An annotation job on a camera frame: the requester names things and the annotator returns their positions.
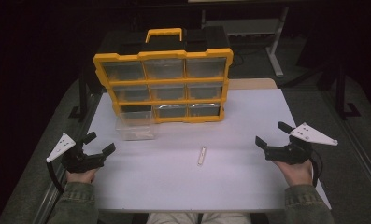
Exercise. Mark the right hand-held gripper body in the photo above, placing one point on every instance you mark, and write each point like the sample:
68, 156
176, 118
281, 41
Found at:
293, 151

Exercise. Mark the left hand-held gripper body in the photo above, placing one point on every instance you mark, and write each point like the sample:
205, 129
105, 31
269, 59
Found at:
80, 161

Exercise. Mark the clear plastic drawer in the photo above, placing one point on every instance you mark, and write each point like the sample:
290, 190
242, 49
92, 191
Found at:
135, 129

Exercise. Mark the small white strip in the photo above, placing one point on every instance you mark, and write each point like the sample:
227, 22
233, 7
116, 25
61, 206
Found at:
202, 155

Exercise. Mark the yellow black drawer organizer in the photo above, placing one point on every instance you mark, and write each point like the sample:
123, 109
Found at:
167, 81

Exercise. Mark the person's left hand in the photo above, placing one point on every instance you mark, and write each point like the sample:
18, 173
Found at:
80, 176

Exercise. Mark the person's right hand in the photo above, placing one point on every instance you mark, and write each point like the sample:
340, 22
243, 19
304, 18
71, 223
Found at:
295, 174

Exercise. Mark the black metal stand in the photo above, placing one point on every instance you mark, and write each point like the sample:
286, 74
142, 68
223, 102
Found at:
83, 90
340, 90

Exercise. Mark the beige wooden board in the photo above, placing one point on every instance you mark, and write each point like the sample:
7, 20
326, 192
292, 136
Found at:
251, 84

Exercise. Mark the person's legs beige pants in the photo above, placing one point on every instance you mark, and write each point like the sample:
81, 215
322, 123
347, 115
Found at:
198, 218

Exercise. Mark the metal rail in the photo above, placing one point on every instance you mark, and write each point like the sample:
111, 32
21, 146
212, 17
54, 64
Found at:
365, 158
49, 205

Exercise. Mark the white metal desk frame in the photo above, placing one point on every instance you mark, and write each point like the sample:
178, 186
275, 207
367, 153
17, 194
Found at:
275, 46

